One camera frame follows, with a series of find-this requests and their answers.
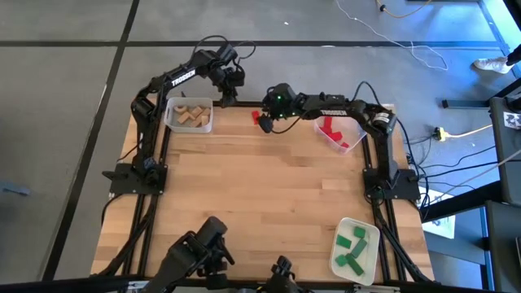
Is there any long green block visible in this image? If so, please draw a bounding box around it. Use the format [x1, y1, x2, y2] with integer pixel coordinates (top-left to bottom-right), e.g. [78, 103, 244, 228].
[350, 238, 368, 259]
[345, 253, 366, 278]

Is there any black crossbeam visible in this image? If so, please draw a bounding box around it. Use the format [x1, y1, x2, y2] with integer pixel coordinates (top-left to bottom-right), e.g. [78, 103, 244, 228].
[0, 275, 521, 293]

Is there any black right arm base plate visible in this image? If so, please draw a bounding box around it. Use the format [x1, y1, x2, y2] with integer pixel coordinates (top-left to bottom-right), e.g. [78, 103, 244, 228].
[362, 166, 421, 202]

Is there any grey floor object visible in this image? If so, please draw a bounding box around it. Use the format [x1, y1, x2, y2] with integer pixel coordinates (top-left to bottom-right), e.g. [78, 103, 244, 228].
[0, 181, 33, 199]

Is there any clear plastic bin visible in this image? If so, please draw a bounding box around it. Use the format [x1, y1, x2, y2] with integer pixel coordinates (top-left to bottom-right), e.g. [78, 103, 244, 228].
[312, 115, 368, 155]

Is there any black floor bar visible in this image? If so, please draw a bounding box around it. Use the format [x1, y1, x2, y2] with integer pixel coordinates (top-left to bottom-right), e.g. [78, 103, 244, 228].
[441, 77, 521, 110]

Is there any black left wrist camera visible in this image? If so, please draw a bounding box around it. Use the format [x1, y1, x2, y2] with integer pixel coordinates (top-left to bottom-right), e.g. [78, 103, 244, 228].
[217, 42, 239, 62]

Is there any black side table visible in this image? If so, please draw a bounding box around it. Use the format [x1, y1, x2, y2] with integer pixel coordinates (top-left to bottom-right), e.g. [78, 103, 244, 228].
[484, 77, 521, 293]

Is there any orange floor cable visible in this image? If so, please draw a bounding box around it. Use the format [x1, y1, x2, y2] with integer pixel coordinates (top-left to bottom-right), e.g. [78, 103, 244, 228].
[374, 0, 433, 20]

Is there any silver metal bracket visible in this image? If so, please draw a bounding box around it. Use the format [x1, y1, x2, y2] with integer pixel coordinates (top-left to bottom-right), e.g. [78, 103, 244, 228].
[352, 284, 402, 293]

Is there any white paper sheet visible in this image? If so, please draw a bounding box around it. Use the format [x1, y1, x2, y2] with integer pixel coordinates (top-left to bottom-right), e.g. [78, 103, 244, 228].
[421, 190, 457, 240]

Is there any white floor cable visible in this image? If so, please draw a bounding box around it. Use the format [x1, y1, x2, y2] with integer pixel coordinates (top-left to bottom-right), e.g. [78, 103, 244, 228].
[335, 0, 449, 72]

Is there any yellow floor cable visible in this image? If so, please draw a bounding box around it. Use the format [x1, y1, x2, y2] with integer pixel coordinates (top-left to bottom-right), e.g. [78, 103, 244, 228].
[446, 123, 494, 139]

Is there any black aluminium table frame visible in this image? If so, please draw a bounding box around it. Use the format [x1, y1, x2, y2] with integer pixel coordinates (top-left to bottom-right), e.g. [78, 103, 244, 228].
[91, 98, 435, 284]

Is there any person's leg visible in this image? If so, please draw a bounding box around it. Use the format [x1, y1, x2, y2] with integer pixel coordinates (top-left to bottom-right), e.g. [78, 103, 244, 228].
[506, 42, 521, 67]

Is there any white marker tag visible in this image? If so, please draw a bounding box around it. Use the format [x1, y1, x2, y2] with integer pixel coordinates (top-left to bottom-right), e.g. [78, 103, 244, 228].
[503, 111, 521, 130]

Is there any shallow white plastic bin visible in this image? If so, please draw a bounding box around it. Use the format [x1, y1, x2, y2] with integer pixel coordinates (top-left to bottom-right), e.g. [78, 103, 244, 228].
[328, 216, 381, 287]

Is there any person's shoe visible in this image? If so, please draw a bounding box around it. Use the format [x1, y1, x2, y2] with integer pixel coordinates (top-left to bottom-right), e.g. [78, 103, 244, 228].
[473, 56, 514, 75]

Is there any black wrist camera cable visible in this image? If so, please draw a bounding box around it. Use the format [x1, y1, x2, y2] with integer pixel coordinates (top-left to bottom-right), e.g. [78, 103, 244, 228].
[190, 34, 257, 64]
[269, 115, 304, 135]

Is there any green wedge block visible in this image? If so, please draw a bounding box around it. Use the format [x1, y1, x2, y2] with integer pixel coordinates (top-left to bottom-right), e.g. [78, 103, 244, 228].
[335, 233, 353, 250]

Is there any white handled storage bin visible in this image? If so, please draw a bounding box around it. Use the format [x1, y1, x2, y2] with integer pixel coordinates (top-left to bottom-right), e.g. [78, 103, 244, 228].
[163, 96, 214, 134]

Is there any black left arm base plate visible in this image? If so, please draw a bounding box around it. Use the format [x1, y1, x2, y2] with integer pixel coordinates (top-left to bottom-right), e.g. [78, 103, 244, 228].
[101, 162, 168, 195]

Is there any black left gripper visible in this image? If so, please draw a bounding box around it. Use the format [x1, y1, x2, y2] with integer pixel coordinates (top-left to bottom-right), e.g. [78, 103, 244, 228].
[208, 59, 247, 108]

